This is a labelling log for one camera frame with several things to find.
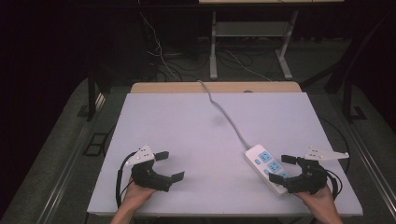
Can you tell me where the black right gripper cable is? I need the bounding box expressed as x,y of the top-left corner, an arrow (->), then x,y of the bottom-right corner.
323,168 -> 344,201

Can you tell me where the wooden table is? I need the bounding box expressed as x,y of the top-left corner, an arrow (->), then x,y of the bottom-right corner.
129,80 -> 303,94

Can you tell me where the white floor cable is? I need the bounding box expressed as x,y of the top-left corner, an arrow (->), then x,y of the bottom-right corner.
136,0 -> 176,82

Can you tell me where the black floor bracket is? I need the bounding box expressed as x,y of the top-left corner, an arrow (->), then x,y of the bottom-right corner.
82,132 -> 109,158

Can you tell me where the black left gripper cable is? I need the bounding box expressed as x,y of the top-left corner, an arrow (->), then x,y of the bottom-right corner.
114,150 -> 138,209

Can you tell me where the person's right hand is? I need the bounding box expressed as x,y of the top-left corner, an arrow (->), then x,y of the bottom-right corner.
293,184 -> 336,215

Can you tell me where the black metal stand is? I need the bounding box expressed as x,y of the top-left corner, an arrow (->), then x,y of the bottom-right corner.
323,18 -> 393,124

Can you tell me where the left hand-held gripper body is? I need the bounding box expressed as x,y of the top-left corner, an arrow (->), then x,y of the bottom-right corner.
125,144 -> 174,193

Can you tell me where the white metal desk frame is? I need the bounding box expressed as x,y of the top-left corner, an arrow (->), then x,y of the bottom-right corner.
198,0 -> 346,81

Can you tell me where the aluminium floor rail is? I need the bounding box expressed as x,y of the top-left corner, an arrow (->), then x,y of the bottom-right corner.
35,92 -> 106,224
344,119 -> 396,216

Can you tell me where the white power strip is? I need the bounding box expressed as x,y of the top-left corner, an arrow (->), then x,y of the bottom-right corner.
243,143 -> 292,197

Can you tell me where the black floor cable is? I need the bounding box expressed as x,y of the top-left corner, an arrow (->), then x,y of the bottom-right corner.
317,115 -> 352,166

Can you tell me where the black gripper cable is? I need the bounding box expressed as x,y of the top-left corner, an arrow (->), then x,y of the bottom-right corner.
114,150 -> 138,209
323,168 -> 344,201

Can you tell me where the white board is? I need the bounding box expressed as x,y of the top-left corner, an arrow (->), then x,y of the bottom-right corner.
87,91 -> 364,217

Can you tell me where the grey power strip cable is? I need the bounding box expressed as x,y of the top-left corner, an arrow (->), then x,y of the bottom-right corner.
197,79 -> 252,150

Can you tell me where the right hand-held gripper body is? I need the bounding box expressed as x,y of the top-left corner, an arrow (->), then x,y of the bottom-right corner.
282,146 -> 350,196

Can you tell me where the person's left hand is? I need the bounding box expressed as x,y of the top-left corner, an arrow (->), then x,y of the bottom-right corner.
121,176 -> 158,213

